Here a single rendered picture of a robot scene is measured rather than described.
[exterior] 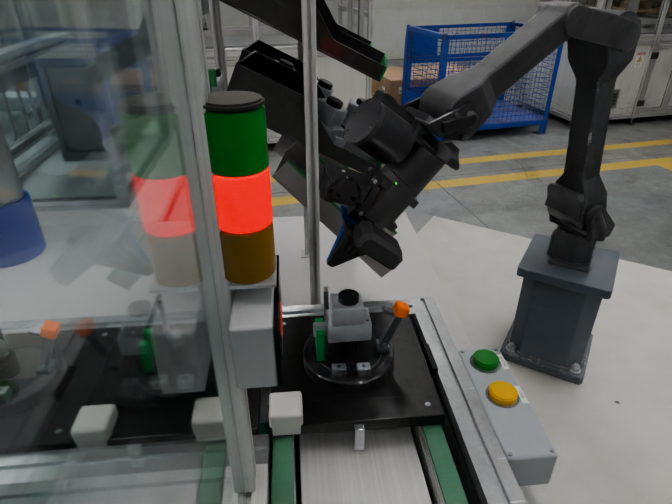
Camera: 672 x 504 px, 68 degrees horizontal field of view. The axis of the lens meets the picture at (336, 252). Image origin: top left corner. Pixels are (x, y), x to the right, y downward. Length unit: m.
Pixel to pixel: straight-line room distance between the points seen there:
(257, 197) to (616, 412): 0.75
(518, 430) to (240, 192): 0.51
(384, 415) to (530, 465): 0.20
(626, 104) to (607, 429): 5.50
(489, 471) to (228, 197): 0.47
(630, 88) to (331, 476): 5.81
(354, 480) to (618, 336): 0.65
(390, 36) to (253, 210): 9.28
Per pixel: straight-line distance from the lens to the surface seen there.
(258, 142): 0.40
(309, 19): 0.79
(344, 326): 0.73
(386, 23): 9.60
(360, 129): 0.58
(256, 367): 0.46
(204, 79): 0.40
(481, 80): 0.64
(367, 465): 0.74
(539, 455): 0.74
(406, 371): 0.79
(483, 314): 1.12
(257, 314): 0.45
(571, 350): 0.98
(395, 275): 1.21
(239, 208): 0.41
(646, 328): 1.21
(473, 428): 0.75
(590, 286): 0.90
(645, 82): 6.33
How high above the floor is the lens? 1.50
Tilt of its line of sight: 30 degrees down
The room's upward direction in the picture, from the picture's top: straight up
